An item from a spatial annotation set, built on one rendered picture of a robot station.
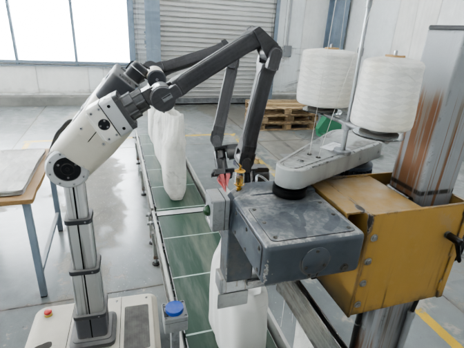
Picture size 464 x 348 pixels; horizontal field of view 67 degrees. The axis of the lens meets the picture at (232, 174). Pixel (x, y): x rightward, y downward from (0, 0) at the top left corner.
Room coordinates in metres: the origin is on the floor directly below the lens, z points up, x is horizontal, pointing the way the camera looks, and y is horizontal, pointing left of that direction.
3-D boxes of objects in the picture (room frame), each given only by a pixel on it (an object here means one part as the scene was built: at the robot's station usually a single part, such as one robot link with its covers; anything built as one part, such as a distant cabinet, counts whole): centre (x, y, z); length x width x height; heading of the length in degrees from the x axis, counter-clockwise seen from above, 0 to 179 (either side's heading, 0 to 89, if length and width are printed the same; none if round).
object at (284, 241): (0.75, -0.14, 1.21); 0.30 x 0.25 x 0.30; 19
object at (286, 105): (6.81, -0.87, 0.36); 1.20 x 0.82 x 0.14; 105
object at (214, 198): (0.81, 0.03, 1.29); 0.08 x 0.05 x 0.09; 19
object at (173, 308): (0.91, 0.17, 0.84); 0.06 x 0.06 x 0.02
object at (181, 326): (0.91, 0.17, 0.81); 0.08 x 0.08 x 0.06; 19
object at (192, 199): (3.49, 0.73, 0.34); 2.21 x 0.39 x 0.09; 19
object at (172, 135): (2.80, 0.51, 0.74); 0.47 x 0.22 x 0.72; 17
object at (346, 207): (0.84, -0.27, 1.26); 0.22 x 0.05 x 0.16; 19
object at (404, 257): (0.89, -0.45, 1.18); 0.34 x 0.25 x 0.31; 109
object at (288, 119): (6.84, -0.90, 0.22); 1.21 x 0.84 x 0.14; 109
